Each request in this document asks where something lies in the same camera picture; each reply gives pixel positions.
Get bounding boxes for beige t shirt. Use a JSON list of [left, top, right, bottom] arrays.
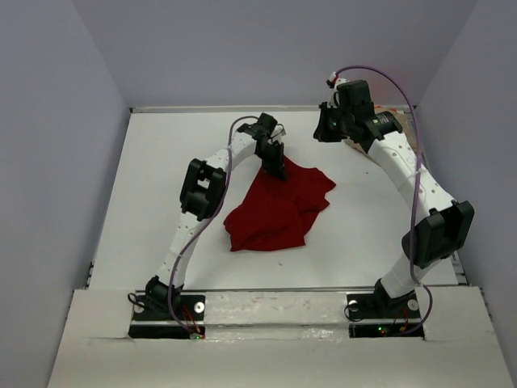
[[344, 105, 418, 156]]

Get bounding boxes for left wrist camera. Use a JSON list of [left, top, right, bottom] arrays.
[[270, 124, 286, 144]]

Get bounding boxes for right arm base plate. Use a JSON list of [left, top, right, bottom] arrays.
[[343, 292, 425, 339]]

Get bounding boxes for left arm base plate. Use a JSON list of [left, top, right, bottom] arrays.
[[128, 293, 206, 340]]

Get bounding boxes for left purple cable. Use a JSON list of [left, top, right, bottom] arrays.
[[167, 116, 259, 331]]

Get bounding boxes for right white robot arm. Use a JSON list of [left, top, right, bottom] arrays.
[[313, 75, 474, 317]]

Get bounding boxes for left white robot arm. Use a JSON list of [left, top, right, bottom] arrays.
[[142, 113, 287, 319]]

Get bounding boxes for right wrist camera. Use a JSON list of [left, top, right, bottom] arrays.
[[326, 72, 343, 108]]

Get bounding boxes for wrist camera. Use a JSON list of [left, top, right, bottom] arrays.
[[270, 124, 286, 144], [326, 72, 343, 108]]

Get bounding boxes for red t shirt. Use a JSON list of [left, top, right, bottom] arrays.
[[224, 158, 336, 252]]

